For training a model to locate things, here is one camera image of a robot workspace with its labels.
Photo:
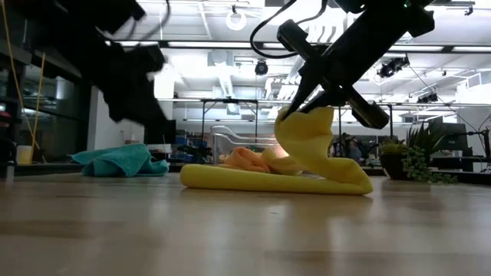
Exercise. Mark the round black ceiling camera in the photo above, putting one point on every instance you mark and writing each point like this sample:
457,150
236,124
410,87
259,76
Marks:
261,68

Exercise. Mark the black equipment stand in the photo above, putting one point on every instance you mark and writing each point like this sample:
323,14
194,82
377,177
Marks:
487,142

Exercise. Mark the potted succulent plant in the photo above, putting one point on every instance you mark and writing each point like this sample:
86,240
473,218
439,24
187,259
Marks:
399,161

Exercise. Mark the small black ceiling device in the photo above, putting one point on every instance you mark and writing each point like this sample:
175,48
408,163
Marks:
427,98

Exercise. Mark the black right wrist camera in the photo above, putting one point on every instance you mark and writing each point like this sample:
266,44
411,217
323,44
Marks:
351,4

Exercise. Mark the black computer monitor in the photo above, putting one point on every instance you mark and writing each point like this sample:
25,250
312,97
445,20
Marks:
170,136

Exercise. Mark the yellow cup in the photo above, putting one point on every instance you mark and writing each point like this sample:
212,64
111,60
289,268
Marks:
24,155

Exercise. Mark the clear plastic bin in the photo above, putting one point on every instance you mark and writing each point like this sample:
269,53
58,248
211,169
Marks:
230,136

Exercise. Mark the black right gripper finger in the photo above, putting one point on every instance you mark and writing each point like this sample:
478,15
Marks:
328,102
305,92

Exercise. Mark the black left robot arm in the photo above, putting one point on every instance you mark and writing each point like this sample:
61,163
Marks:
69,23

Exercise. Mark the yellow microfiber towel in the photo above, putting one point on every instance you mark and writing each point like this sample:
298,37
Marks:
307,145
282,163

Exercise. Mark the dark desk monitor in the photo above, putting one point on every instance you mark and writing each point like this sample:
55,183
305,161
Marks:
456,136

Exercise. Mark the person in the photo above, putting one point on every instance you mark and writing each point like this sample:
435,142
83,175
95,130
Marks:
354,151

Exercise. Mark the black ceiling camera cluster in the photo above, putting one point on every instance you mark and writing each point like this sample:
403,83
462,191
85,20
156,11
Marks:
393,67

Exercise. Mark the turquoise microfiber towel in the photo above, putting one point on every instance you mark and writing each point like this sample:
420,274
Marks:
119,161

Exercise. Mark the orange microfiber towel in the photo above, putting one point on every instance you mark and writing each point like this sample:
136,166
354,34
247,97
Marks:
245,159

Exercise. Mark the black background frame stand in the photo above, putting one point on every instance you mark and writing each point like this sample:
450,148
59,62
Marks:
340,130
230,100

